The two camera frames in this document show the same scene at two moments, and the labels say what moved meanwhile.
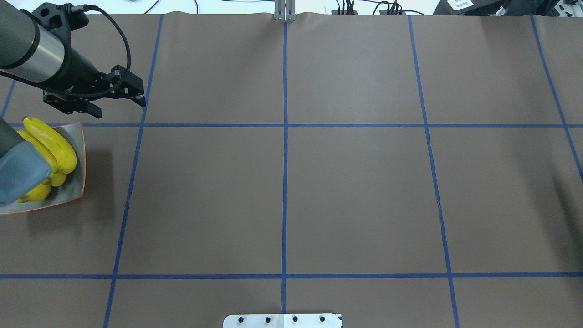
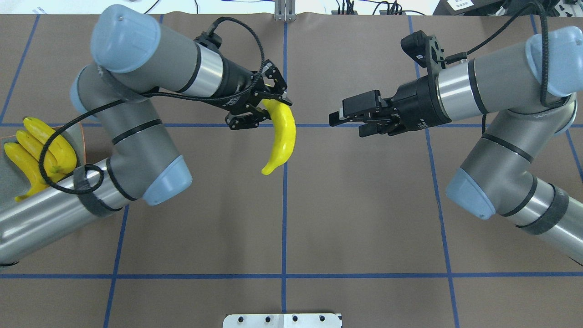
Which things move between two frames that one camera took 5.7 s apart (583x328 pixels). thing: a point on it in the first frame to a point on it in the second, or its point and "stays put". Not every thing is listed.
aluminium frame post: x=285 y=10 stays put
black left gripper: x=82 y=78 to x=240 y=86
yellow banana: x=65 y=156 stays put
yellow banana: x=58 y=178 stays put
